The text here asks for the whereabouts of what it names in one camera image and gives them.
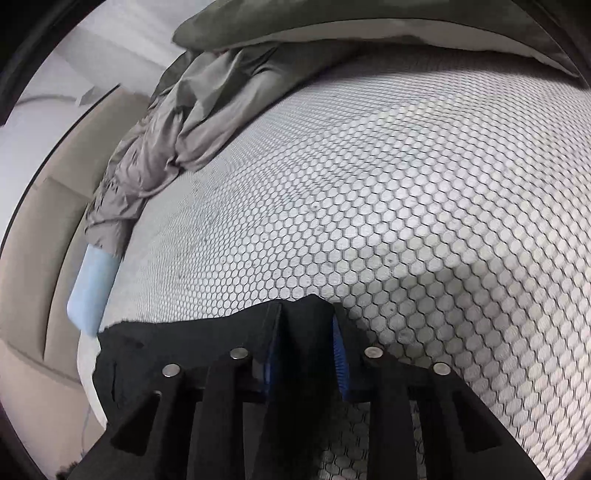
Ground light blue pillow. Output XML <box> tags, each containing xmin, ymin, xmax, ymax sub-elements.
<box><xmin>67</xmin><ymin>244</ymin><xmax>122</xmax><ymax>334</ymax></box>

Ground honeycomb patterned mattress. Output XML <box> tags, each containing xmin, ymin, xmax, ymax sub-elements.
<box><xmin>76</xmin><ymin>44</ymin><xmax>591</xmax><ymax>480</ymax></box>

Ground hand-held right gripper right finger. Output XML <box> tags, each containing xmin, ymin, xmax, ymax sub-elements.
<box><xmin>331</xmin><ymin>305</ymin><xmax>548</xmax><ymax>480</ymax></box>

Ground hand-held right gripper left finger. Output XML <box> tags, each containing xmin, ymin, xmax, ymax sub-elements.
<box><xmin>90</xmin><ymin>302</ymin><xmax>282</xmax><ymax>480</ymax></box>

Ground black pants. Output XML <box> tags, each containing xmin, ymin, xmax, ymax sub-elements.
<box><xmin>55</xmin><ymin>295</ymin><xmax>384</xmax><ymax>480</ymax></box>

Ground beige padded headboard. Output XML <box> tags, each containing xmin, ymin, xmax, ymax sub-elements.
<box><xmin>0</xmin><ymin>85</ymin><xmax>153</xmax><ymax>462</ymax></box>

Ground light grey blanket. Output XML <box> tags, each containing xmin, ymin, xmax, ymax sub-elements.
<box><xmin>84</xmin><ymin>46</ymin><xmax>324</xmax><ymax>257</ymax></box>

